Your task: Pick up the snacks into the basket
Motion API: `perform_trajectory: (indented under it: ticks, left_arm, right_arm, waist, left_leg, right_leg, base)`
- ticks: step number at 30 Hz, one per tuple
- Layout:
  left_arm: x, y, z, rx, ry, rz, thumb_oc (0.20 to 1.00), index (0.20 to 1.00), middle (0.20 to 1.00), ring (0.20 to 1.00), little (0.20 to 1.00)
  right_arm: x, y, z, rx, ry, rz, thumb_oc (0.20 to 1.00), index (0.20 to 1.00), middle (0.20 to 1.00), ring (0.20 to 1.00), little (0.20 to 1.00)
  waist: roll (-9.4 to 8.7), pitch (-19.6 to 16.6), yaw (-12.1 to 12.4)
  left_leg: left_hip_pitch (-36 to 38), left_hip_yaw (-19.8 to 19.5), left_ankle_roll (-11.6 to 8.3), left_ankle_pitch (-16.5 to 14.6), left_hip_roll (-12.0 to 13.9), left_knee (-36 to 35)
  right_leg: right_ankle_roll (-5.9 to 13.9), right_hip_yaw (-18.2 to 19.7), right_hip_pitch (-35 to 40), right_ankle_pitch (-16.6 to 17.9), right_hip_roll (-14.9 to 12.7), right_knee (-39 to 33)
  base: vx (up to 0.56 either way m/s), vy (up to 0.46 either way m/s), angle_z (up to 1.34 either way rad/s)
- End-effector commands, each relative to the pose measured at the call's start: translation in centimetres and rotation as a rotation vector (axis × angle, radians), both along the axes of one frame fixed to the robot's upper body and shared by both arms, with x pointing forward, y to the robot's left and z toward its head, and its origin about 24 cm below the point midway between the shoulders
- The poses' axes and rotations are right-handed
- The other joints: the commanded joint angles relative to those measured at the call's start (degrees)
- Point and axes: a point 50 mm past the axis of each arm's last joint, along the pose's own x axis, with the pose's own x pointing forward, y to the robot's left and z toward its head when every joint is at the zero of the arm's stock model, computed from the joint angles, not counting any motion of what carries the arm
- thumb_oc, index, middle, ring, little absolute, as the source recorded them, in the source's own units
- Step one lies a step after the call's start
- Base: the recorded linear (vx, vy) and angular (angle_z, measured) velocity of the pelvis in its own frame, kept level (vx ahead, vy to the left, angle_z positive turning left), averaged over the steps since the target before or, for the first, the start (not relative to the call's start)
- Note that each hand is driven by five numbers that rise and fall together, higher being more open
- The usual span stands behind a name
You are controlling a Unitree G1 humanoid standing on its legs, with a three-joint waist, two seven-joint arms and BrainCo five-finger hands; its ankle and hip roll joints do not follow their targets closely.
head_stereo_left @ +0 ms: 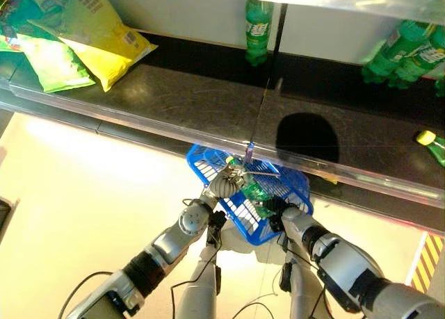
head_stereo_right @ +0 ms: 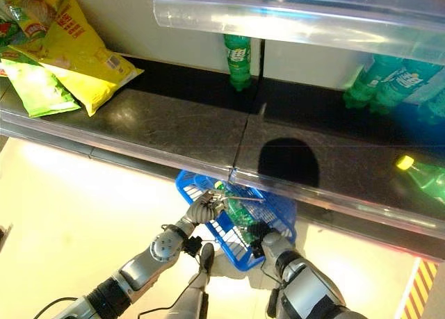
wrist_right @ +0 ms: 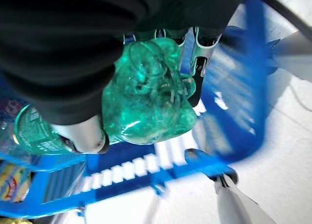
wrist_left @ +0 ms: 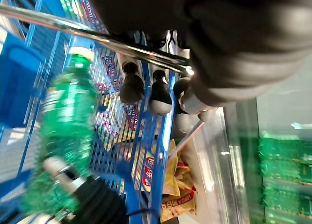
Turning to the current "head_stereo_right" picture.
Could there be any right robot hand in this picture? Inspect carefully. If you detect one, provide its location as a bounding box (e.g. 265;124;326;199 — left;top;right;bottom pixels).
244;220;276;246

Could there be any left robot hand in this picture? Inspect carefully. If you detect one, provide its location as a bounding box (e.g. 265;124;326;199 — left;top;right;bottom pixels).
184;189;229;227

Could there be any blue plastic shopping basket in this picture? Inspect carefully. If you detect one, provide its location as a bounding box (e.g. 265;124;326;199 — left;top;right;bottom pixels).
175;169;298;272

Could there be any metal basket handle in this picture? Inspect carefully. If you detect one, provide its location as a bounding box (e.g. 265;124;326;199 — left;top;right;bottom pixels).
212;192;266;204

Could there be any green bottle with yellow cap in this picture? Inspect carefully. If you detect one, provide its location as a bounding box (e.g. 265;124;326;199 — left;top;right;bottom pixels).
213;181;266;243
394;154;445;208

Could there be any silver robot leg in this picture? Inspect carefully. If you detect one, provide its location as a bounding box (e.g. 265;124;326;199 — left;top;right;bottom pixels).
165;242;216;319

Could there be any black shelf board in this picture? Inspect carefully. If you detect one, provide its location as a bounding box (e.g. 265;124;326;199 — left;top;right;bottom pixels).
0;53;445;264

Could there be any black shelf upright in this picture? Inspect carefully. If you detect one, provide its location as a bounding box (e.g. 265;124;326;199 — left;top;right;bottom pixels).
254;38;268;111

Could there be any large yellow chip bag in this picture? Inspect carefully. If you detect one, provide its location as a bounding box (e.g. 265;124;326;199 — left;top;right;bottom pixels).
7;0;145;117

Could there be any light green chip bag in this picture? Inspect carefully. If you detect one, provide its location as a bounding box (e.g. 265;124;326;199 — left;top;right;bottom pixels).
0;57;83;119

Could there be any yellow-green chip bag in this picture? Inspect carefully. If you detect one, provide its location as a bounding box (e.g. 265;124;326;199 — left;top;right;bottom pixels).
2;0;67;40

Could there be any dark green snack bag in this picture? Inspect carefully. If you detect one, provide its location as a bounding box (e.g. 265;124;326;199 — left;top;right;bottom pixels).
0;6;31;61

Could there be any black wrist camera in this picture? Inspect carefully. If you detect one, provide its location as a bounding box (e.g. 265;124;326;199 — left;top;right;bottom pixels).
184;236;203;259

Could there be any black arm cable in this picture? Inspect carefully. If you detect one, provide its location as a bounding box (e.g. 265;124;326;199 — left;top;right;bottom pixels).
33;296;79;319

